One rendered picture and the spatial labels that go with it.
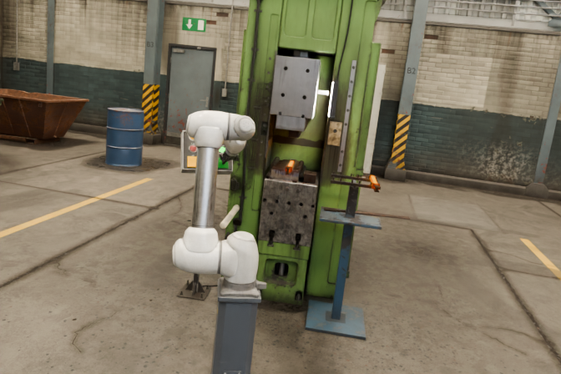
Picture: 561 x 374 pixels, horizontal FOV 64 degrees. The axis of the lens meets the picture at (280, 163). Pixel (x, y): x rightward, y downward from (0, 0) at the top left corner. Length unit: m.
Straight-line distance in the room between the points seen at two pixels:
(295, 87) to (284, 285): 1.42
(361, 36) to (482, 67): 6.12
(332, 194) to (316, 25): 1.21
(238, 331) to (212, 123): 0.97
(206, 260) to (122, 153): 5.58
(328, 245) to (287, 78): 1.27
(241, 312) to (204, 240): 0.38
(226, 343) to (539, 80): 8.11
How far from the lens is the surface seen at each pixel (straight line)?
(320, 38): 3.28
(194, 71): 9.83
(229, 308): 2.19
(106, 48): 10.79
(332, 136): 3.25
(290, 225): 3.21
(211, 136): 2.11
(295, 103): 3.13
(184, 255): 2.10
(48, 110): 8.93
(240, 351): 2.31
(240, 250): 2.09
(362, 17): 3.30
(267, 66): 3.29
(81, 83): 11.13
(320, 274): 3.54
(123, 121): 7.48
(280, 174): 3.19
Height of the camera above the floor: 1.59
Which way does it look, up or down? 10 degrees down
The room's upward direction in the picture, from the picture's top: 6 degrees clockwise
